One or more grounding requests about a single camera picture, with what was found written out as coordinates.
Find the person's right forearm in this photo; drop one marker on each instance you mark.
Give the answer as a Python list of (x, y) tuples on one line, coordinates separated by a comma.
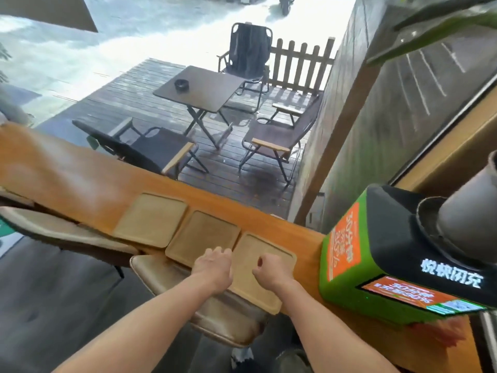
[(330, 337)]

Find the square wooden tray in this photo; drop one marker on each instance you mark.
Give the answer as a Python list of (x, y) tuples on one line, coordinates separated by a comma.
[(149, 219), (248, 248), (202, 236)]

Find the black ashtray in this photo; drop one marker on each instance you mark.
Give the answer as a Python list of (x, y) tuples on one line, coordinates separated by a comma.
[(181, 85)]

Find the person's left forearm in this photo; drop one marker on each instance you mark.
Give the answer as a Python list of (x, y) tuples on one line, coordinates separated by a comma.
[(155, 326)]

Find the wooden picket fence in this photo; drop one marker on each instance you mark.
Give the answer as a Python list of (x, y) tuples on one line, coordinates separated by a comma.
[(299, 65)]

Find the black folding camping chair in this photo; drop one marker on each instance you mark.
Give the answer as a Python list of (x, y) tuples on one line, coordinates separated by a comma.
[(248, 50)]

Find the black chair with wooden armrests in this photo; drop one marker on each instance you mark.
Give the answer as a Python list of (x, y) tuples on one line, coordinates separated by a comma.
[(155, 147)]

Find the brown chair with wooden armrests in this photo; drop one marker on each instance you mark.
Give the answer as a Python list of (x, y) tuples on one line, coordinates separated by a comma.
[(279, 132)]

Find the grey plant pot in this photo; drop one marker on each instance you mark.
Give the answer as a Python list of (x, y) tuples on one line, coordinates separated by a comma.
[(470, 205)]

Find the green power bank station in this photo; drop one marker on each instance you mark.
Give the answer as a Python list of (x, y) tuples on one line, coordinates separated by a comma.
[(388, 244)]

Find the grey pot saucer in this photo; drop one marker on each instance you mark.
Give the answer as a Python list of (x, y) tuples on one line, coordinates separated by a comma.
[(427, 221)]

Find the person's left fingers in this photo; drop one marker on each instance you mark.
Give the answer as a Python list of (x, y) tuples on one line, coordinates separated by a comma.
[(219, 252)]

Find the green plant leaf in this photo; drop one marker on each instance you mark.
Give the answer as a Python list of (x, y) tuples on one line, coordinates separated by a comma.
[(435, 27)]

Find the parked scooter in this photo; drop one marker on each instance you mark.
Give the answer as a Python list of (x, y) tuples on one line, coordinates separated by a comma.
[(286, 3)]

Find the person's left hand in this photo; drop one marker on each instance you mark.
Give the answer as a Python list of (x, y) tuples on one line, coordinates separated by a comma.
[(211, 269)]

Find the person's right hand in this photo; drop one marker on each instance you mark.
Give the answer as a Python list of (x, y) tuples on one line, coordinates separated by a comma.
[(277, 273)]

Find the person's right fingers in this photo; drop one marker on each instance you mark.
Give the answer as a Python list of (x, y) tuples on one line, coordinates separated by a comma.
[(263, 264)]

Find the dark folding outdoor table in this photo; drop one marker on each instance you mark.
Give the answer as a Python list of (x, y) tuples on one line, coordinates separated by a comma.
[(202, 89)]

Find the beige leather stool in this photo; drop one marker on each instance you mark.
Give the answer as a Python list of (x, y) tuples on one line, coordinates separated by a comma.
[(174, 291), (58, 233)]

